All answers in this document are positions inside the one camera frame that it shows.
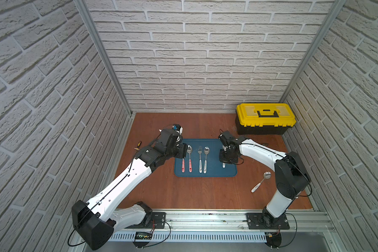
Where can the white handled spoon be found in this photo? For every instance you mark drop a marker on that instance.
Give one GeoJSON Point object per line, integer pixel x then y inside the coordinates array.
{"type": "Point", "coordinates": [206, 152]}
{"type": "Point", "coordinates": [266, 175]}

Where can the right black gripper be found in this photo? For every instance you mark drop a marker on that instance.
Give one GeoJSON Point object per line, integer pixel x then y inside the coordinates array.
{"type": "Point", "coordinates": [222, 158]}

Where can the round black connector box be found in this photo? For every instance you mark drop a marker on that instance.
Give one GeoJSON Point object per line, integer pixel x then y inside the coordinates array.
{"type": "Point", "coordinates": [273, 240]}

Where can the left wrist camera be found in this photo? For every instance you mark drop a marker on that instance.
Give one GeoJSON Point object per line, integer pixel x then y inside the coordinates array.
{"type": "Point", "coordinates": [178, 130]}

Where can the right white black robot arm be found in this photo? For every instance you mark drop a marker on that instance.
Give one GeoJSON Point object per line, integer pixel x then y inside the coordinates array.
{"type": "Point", "coordinates": [291, 176]}

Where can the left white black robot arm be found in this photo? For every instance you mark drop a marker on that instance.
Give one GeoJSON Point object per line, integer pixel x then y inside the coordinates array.
{"type": "Point", "coordinates": [97, 219]}

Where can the teal plastic tray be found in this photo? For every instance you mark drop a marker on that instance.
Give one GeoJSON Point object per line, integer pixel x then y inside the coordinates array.
{"type": "Point", "coordinates": [214, 166]}

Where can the small green controller board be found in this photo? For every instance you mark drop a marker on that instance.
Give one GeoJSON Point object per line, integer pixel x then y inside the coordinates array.
{"type": "Point", "coordinates": [143, 236]}

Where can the yellow black handled file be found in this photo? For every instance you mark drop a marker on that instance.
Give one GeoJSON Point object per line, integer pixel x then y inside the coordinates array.
{"type": "Point", "coordinates": [137, 148]}

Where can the aluminium front rail frame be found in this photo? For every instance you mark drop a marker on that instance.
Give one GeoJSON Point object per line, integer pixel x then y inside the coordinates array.
{"type": "Point", "coordinates": [225, 226]}

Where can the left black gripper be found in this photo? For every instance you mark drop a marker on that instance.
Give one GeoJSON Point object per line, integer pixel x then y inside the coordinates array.
{"type": "Point", "coordinates": [179, 150]}

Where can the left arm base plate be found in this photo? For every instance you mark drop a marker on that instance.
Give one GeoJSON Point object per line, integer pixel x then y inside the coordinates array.
{"type": "Point", "coordinates": [156, 220]}

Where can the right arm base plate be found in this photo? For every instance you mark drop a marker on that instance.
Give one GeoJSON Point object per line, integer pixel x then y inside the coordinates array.
{"type": "Point", "coordinates": [263, 221]}

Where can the yellow black toolbox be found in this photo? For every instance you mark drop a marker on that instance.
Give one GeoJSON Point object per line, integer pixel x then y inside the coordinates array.
{"type": "Point", "coordinates": [264, 119]}

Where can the pink handled spoon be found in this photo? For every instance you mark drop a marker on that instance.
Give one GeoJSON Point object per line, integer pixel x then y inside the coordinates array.
{"type": "Point", "coordinates": [189, 151]}

